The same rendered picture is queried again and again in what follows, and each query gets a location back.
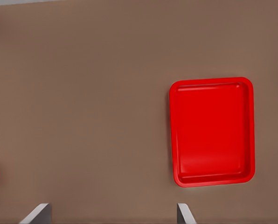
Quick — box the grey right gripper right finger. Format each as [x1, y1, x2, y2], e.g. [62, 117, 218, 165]
[177, 203, 197, 224]

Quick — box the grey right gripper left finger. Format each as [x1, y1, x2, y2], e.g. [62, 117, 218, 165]
[19, 203, 50, 224]

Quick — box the red rectangular tray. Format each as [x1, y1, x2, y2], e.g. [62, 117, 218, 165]
[169, 77, 256, 189]

